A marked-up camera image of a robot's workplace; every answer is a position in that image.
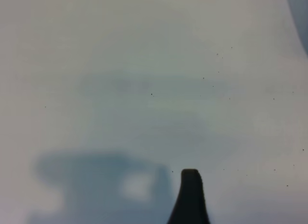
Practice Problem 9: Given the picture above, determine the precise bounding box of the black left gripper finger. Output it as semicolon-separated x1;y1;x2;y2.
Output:
166;168;211;224

